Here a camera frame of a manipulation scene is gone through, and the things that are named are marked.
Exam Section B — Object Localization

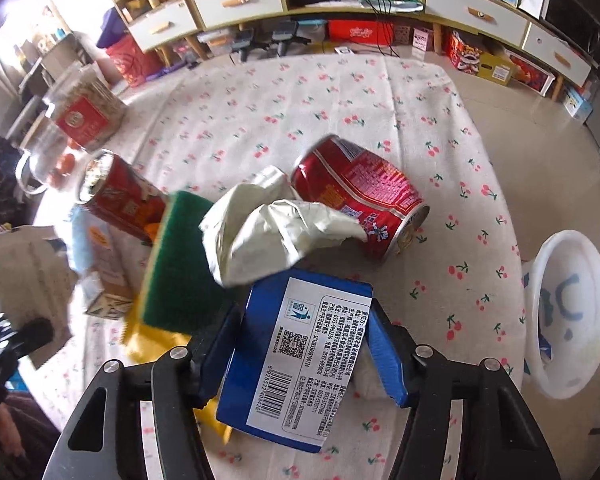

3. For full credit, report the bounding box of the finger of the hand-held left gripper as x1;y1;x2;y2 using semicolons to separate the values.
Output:
7;317;56;361

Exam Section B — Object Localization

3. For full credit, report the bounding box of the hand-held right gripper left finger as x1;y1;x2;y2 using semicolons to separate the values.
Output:
42;304;244;480

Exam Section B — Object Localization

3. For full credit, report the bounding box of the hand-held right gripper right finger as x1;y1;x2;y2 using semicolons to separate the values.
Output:
367;299;562;480

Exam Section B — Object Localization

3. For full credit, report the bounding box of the blue box with white label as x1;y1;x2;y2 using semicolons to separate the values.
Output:
215;269;374;454

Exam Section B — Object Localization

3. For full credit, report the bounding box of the red open-top drink can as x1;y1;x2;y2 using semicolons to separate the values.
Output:
75;149;169;246

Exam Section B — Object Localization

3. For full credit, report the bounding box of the red dented drink can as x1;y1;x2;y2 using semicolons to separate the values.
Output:
291;134;430;262

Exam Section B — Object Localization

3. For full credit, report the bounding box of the white plastic basin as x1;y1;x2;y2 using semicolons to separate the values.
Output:
522;230;600;400

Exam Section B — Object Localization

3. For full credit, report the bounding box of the yellow packet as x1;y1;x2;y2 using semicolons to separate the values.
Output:
195;394;234;445

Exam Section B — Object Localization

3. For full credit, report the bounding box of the white paper bag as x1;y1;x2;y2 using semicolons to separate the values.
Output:
0;225;79;369

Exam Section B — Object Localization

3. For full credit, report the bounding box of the person's dark clothing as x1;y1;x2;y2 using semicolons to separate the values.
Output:
0;390;62;480

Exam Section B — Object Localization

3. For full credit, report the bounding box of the green and yellow sponge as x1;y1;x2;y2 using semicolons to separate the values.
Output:
124;190;237;361

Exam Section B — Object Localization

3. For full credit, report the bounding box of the small blue orange carton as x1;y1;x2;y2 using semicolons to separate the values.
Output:
70;205;136;322

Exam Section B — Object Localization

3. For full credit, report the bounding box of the dark checked cloth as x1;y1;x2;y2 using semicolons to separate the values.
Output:
0;131;22;227

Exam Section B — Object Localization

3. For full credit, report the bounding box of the clear jar with red label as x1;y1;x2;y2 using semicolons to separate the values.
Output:
45;67;127;154

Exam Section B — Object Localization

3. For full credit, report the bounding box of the cherry print tablecloth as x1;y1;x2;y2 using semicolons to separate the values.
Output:
0;52;529;480

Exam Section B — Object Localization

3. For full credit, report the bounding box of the red bag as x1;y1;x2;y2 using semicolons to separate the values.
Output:
104;34;164;89

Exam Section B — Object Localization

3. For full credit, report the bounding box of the red yellow printed carton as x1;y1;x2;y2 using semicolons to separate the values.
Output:
444;30;514;86

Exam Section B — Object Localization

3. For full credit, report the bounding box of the red printed box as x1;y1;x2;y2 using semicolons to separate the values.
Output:
505;52;556;97

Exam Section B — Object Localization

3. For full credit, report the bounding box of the black device on stand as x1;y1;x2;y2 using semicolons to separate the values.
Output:
269;20;312;54
232;29;262;62

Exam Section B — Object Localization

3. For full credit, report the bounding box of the purple bag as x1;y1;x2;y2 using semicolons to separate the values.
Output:
95;7;131;49

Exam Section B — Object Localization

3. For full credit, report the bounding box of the small pink box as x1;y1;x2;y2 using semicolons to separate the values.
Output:
410;27;434;54

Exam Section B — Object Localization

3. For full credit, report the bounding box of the red flat box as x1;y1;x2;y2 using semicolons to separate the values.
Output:
327;19;396;46

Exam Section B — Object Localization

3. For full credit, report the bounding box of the long wooden cabinet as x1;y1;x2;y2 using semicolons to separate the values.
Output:
100;0;599;102

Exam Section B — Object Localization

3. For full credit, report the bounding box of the white drawer wooden handle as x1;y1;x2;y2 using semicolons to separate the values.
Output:
522;22;594;87
188;0;286;31
127;0;199;54
424;0;531;49

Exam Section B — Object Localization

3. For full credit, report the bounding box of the black cable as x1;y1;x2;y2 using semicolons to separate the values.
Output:
344;0;407;59

